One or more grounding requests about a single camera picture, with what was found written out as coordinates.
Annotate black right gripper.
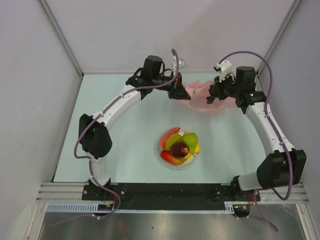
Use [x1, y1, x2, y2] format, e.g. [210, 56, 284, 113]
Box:
[211, 72, 241, 101]

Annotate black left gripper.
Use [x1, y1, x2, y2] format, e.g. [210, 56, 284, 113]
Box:
[151, 71, 191, 101]

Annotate pink plastic bag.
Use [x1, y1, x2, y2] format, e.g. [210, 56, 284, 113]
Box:
[176, 79, 237, 115]

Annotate dark fake grapes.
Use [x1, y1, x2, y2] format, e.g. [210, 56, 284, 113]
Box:
[206, 90, 216, 105]

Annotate green fake pear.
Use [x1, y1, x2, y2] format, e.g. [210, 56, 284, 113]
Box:
[182, 132, 198, 153]

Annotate fake watermelon slice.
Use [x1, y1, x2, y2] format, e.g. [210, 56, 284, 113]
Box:
[158, 127, 181, 151]

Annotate dark red fake apple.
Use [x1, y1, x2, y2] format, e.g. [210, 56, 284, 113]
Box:
[170, 141, 189, 158]

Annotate yellow fake lemon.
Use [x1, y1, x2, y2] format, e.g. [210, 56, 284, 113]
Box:
[193, 143, 200, 154]

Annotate red fake mango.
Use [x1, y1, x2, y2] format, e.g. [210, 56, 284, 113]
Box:
[160, 150, 185, 166]

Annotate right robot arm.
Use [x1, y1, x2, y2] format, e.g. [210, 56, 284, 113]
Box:
[206, 61, 307, 201]

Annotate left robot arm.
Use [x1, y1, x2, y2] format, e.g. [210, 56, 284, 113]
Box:
[75, 51, 191, 200]

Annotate white paper plate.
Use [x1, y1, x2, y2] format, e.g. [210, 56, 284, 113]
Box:
[155, 129, 201, 171]

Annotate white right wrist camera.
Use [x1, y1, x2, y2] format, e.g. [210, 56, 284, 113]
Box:
[213, 60, 233, 83]

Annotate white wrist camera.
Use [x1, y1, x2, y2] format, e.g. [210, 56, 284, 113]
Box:
[172, 56, 186, 75]
[213, 60, 233, 83]

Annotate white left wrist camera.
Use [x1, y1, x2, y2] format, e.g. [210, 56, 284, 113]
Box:
[172, 56, 186, 75]

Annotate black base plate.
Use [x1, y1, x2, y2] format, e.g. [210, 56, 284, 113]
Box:
[81, 182, 261, 211]

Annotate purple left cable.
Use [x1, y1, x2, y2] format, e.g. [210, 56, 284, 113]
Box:
[46, 48, 181, 227]

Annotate aluminium frame rail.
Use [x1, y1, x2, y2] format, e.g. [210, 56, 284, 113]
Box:
[37, 0, 84, 80]

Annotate white cable duct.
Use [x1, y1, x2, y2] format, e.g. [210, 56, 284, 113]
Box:
[46, 202, 114, 213]

